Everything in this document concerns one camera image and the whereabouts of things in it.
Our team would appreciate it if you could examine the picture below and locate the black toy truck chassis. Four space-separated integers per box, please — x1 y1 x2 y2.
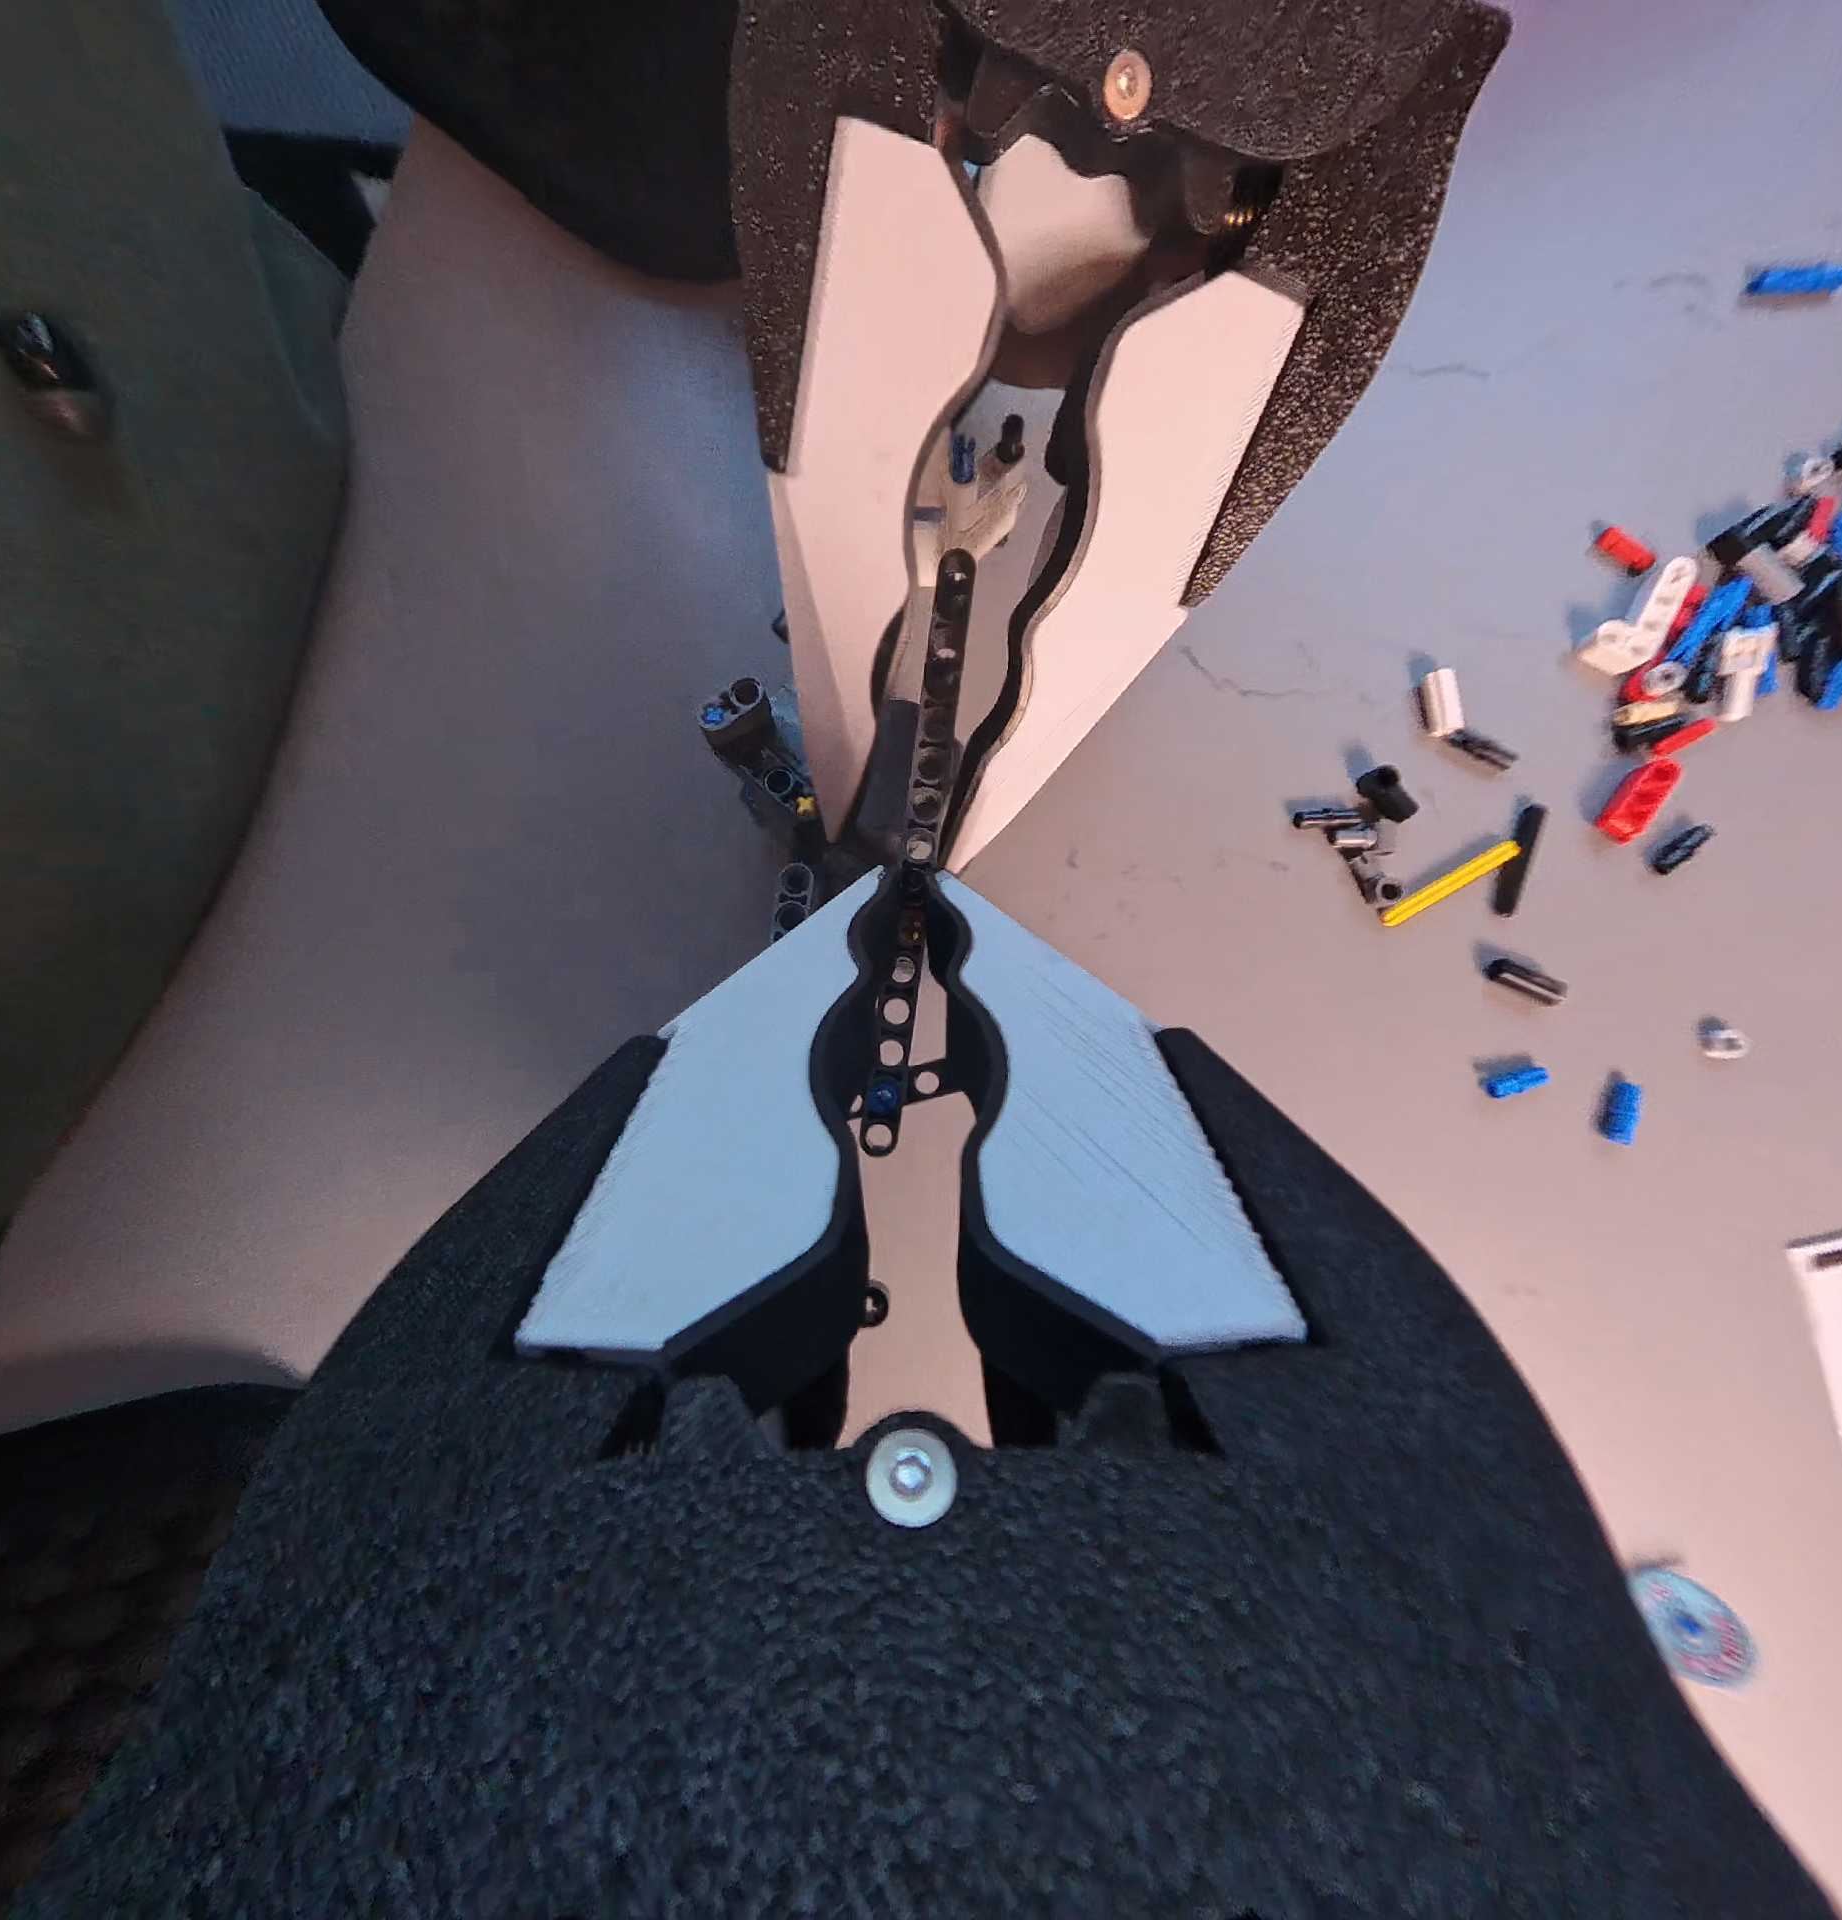
695 411 1035 1329

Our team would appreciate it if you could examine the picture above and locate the grey desk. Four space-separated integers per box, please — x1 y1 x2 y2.
0 0 1842 1920

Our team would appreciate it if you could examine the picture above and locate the long grey holed beam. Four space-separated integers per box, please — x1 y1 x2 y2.
858 547 977 1161

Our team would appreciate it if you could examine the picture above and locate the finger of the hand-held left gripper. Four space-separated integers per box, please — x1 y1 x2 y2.
775 116 1010 836
937 268 1309 877

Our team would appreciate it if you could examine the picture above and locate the white thick angled beam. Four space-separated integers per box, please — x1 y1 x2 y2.
1578 559 1699 676

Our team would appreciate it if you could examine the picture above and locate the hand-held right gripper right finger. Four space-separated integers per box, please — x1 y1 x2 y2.
928 869 1312 1450

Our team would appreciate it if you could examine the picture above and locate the blue round printed disc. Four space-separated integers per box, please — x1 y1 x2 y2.
1631 1569 1759 1692

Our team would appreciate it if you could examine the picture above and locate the red short beam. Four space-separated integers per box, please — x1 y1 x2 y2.
1591 758 1687 846

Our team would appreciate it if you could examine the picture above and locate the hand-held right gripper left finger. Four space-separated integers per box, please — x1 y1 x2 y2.
514 865 900 1450

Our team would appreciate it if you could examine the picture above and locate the pile of assorted small bricks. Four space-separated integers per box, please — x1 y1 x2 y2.
1572 411 1842 751

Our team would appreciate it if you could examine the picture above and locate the yellow axle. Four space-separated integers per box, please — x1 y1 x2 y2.
1380 840 1525 930

